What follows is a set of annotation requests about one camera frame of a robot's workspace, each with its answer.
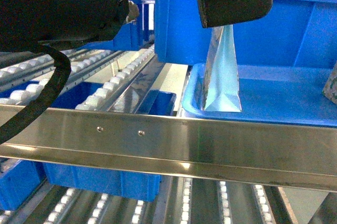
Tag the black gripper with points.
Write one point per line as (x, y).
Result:
(60, 22)

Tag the flower gift bag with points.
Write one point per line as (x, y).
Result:
(221, 85)
(330, 87)

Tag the large blue bin right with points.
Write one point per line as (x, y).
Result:
(295, 33)

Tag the blue bin upper left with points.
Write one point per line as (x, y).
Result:
(132, 36)

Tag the blue bin lower left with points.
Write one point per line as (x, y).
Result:
(19, 181)

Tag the steel rack front rail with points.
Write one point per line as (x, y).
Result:
(266, 154)

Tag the blue bin under rail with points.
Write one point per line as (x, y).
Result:
(131, 185)

